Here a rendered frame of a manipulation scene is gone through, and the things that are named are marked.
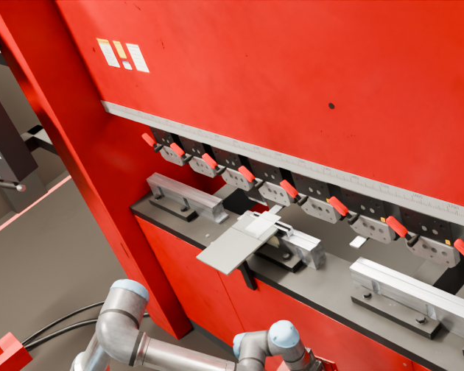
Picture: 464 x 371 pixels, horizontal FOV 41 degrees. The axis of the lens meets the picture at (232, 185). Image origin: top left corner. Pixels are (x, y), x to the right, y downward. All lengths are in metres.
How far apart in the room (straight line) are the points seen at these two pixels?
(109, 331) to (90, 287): 2.43
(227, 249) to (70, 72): 1.02
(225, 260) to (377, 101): 0.96
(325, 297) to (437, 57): 1.06
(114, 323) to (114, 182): 1.28
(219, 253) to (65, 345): 1.81
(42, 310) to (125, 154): 1.62
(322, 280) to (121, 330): 0.79
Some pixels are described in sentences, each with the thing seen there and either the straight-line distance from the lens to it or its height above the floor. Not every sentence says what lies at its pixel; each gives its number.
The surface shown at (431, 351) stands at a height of 0.88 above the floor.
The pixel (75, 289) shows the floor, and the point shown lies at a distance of 4.24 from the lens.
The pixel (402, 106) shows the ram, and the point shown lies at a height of 1.66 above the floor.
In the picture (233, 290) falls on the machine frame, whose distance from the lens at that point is 2.64.
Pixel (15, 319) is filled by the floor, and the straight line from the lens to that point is 4.33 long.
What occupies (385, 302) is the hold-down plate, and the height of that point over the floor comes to 0.90.
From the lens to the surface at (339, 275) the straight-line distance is 2.22.
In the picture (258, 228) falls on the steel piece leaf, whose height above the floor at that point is 1.00.
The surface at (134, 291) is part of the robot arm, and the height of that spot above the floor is 1.29.
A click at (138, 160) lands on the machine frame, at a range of 2.98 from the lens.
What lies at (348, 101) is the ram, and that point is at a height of 1.64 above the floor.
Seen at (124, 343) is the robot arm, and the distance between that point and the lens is 1.74.
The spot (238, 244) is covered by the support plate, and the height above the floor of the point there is 1.00.
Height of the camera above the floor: 2.40
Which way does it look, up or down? 33 degrees down
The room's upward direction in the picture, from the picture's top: 22 degrees counter-clockwise
